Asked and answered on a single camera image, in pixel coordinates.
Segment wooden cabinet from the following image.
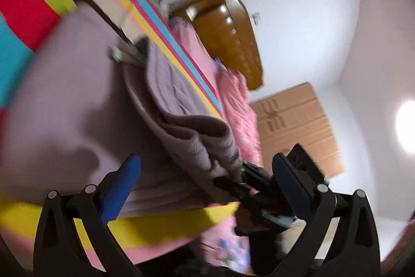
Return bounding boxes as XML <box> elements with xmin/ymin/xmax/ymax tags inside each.
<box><xmin>177</xmin><ymin>0</ymin><xmax>264</xmax><ymax>91</ymax></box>

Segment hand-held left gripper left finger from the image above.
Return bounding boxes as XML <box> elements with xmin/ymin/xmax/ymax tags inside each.
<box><xmin>32</xmin><ymin>153</ymin><xmax>143</xmax><ymax>277</ymax></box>

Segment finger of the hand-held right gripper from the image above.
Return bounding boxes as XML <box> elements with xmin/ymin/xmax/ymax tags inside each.
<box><xmin>241</xmin><ymin>143</ymin><xmax>330</xmax><ymax>191</ymax></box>
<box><xmin>213</xmin><ymin>176</ymin><xmax>260</xmax><ymax>201</ymax></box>

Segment mauve pants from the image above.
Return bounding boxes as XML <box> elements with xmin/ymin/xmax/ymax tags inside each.
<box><xmin>0</xmin><ymin>3</ymin><xmax>244</xmax><ymax>220</ymax></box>

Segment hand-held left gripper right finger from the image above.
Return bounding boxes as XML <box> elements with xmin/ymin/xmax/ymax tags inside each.
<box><xmin>271</xmin><ymin>152</ymin><xmax>381</xmax><ymax>277</ymax></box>

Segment colourful striped blanket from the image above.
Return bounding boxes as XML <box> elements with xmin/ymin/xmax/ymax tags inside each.
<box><xmin>0</xmin><ymin>0</ymin><xmax>241</xmax><ymax>265</ymax></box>

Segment ceiling lamp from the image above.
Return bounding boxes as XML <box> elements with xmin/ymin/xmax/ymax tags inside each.
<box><xmin>396</xmin><ymin>99</ymin><xmax>415</xmax><ymax>153</ymax></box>

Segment cardboard box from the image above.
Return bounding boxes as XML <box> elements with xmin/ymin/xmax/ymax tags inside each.
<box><xmin>249</xmin><ymin>82</ymin><xmax>345</xmax><ymax>178</ymax></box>

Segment pink blanket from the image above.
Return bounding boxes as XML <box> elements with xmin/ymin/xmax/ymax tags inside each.
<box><xmin>169</xmin><ymin>17</ymin><xmax>264</xmax><ymax>275</ymax></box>

